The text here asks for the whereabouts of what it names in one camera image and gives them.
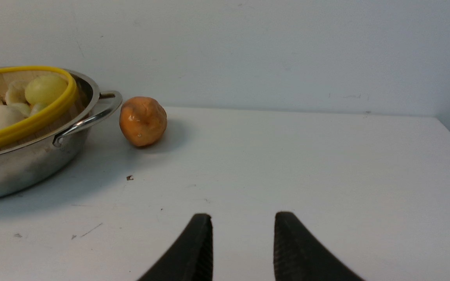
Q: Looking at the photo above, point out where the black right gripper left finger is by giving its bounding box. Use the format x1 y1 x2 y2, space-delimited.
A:
139 213 214 281

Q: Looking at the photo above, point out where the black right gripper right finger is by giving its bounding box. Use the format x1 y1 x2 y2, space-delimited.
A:
273 212 363 281

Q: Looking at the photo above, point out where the yellow bamboo steamer basket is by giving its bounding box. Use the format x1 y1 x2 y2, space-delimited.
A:
0 66 78 150

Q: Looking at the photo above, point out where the stainless steel pot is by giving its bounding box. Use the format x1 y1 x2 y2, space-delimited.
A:
0 70 123 197

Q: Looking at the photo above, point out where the brown toy potato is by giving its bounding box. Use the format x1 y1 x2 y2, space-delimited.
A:
119 96 168 147

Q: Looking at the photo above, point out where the yellow-green toy bun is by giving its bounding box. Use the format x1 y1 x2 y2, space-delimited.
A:
24 75 68 105

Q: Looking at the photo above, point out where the white folded toy dumpling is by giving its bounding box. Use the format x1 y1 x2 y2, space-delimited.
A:
5 80 27 105

